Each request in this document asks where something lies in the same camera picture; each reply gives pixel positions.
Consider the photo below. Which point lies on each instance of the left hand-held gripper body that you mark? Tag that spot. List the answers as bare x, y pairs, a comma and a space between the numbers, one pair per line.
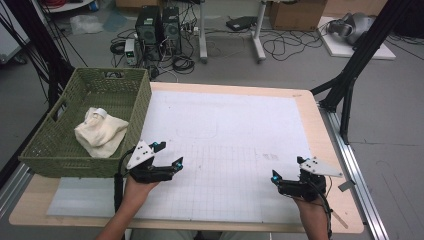
140, 156

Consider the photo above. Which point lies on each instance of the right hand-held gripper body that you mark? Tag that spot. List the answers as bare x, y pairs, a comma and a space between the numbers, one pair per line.
310, 188

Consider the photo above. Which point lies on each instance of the cream egg-print cloth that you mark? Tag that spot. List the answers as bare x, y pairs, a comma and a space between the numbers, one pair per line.
100, 135

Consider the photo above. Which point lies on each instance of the green woven basket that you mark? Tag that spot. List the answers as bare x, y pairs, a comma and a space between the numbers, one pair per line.
100, 90

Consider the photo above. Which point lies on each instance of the person's right hand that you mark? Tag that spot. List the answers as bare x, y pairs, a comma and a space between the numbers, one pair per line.
311, 207

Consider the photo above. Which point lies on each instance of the person's left hand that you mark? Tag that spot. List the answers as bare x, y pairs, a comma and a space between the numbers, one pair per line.
135, 193

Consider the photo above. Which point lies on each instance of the grey tape piece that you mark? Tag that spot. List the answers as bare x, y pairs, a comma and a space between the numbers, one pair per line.
346, 185

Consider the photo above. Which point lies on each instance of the thin wooden stick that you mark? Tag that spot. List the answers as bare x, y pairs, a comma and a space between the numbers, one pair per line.
339, 219

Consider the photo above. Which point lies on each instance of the white grid mat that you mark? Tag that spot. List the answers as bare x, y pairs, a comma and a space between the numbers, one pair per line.
226, 133

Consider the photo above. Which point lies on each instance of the white power supply unit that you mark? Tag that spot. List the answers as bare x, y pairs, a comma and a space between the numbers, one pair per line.
130, 51

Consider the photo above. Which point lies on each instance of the large black computer tower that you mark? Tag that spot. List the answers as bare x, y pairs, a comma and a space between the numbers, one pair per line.
148, 33

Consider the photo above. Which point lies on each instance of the slim black computer tower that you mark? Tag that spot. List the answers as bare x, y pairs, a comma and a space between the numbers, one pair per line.
171, 31

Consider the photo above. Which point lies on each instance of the white floor board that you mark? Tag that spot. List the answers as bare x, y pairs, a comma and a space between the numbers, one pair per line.
343, 50

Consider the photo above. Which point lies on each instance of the white power strip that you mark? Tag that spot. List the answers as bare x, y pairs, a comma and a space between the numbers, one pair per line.
190, 31

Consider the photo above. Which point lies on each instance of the white desk leg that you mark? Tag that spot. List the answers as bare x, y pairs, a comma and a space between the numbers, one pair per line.
258, 36
202, 33

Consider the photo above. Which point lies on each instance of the teal floor sheet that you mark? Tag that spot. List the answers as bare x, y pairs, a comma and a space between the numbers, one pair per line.
115, 21

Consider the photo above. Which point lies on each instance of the clear plastic bag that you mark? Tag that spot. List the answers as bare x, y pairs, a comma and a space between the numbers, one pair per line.
86, 25

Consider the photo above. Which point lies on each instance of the grey headset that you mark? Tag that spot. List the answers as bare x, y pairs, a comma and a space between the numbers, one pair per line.
353, 26

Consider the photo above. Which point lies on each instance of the large cardboard box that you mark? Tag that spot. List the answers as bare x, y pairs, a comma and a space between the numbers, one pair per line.
296, 15

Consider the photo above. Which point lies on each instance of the black flat device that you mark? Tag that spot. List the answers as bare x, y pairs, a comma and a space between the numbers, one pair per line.
241, 23

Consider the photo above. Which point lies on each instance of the white cabinet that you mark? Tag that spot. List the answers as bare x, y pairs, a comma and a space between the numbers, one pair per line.
11, 40

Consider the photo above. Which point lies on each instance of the aluminium rail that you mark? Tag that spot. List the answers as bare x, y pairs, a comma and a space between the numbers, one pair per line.
353, 166
13, 190

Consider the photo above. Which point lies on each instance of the black metal frame stand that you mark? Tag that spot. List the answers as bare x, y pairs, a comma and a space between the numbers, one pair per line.
363, 50
40, 43

